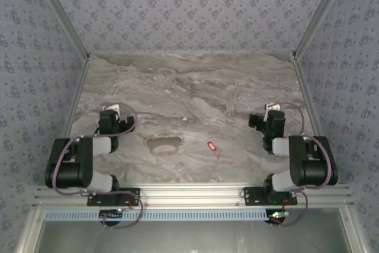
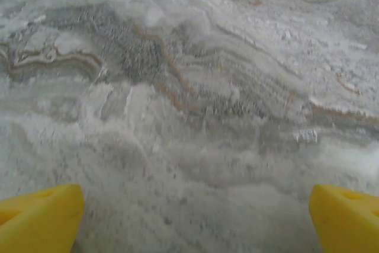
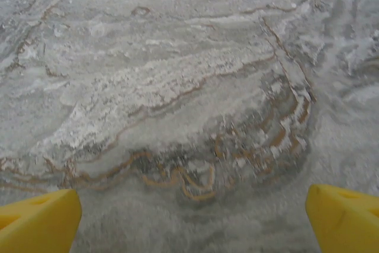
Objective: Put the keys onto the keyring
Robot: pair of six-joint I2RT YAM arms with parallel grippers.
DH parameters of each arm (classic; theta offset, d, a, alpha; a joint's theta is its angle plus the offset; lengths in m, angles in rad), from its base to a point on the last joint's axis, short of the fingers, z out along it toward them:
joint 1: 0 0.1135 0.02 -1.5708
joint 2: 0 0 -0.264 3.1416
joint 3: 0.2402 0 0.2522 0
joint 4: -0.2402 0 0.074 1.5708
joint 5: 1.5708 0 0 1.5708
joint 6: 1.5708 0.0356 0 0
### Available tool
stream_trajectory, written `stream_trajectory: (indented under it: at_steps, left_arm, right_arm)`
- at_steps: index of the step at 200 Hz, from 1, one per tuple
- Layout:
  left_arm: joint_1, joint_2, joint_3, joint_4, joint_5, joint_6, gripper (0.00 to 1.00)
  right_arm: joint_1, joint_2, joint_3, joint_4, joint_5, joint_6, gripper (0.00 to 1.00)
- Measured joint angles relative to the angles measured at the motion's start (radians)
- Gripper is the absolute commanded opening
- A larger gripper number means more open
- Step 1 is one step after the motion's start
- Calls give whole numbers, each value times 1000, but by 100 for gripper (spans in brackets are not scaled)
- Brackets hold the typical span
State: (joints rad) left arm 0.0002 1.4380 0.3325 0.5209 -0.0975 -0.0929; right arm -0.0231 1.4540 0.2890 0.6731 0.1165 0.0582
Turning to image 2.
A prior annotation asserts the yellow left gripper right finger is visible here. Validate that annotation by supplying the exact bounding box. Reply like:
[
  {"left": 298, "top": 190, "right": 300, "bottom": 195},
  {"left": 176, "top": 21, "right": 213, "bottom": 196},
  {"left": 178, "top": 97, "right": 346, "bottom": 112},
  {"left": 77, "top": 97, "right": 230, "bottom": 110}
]
[{"left": 308, "top": 184, "right": 379, "bottom": 253}]

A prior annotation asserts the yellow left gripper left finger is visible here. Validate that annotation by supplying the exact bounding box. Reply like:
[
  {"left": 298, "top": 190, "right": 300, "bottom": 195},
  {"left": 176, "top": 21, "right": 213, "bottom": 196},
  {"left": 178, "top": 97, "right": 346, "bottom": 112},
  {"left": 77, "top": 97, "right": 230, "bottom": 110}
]
[{"left": 0, "top": 183, "right": 86, "bottom": 253}]

